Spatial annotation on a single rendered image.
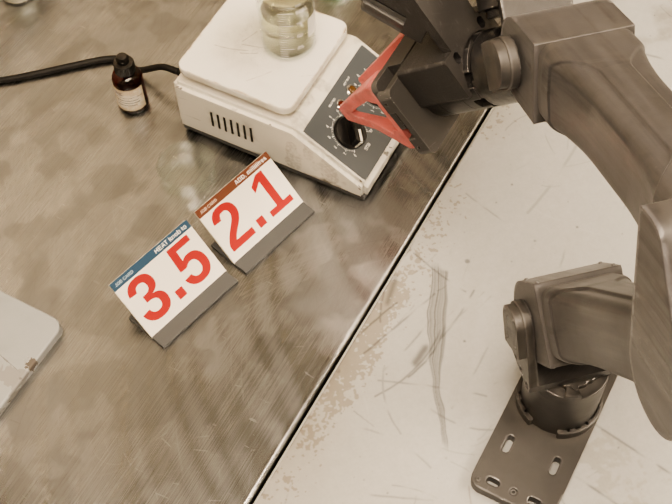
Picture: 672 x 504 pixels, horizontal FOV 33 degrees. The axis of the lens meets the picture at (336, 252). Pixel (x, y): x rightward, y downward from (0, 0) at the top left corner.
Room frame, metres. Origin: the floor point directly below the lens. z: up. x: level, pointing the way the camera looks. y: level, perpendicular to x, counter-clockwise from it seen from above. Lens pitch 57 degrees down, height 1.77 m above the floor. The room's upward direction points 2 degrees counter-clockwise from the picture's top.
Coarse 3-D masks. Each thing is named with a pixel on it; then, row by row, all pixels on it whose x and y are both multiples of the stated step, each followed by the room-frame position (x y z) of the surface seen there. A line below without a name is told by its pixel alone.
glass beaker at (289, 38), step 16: (256, 0) 0.73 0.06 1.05; (272, 0) 0.71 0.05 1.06; (304, 0) 0.72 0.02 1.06; (272, 16) 0.71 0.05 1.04; (288, 16) 0.71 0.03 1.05; (304, 16) 0.72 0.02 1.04; (272, 32) 0.72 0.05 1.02; (288, 32) 0.71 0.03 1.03; (304, 32) 0.72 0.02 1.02; (272, 48) 0.72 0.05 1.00; (288, 48) 0.71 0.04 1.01; (304, 48) 0.72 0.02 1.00
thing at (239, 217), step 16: (256, 176) 0.62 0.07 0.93; (272, 176) 0.63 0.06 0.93; (240, 192) 0.61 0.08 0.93; (256, 192) 0.61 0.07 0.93; (272, 192) 0.62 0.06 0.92; (288, 192) 0.62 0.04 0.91; (224, 208) 0.59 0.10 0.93; (240, 208) 0.60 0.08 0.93; (256, 208) 0.60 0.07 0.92; (272, 208) 0.60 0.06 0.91; (208, 224) 0.58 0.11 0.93; (224, 224) 0.58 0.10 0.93; (240, 224) 0.58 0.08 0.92; (256, 224) 0.59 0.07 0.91; (224, 240) 0.57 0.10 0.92; (240, 240) 0.57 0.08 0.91
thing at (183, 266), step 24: (192, 240) 0.56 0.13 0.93; (168, 264) 0.54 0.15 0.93; (192, 264) 0.54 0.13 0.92; (216, 264) 0.55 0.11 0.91; (120, 288) 0.51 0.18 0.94; (144, 288) 0.51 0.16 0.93; (168, 288) 0.52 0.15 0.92; (192, 288) 0.52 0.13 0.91; (144, 312) 0.50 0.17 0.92; (168, 312) 0.50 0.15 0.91
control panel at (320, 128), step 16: (352, 64) 0.73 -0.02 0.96; (368, 64) 0.73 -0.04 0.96; (352, 80) 0.71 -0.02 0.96; (336, 96) 0.69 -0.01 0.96; (320, 112) 0.67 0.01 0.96; (336, 112) 0.68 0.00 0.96; (368, 112) 0.68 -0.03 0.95; (320, 128) 0.66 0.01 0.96; (368, 128) 0.67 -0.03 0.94; (320, 144) 0.64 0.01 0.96; (336, 144) 0.65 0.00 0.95; (368, 144) 0.65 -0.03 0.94; (384, 144) 0.66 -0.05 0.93; (352, 160) 0.63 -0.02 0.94; (368, 160) 0.64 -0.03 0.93
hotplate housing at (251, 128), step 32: (192, 96) 0.70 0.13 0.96; (224, 96) 0.69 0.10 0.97; (320, 96) 0.69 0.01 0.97; (192, 128) 0.70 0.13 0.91; (224, 128) 0.68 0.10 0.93; (256, 128) 0.66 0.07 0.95; (288, 128) 0.65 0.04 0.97; (288, 160) 0.65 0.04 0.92; (320, 160) 0.63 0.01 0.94; (384, 160) 0.65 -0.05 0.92; (352, 192) 0.62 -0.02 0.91
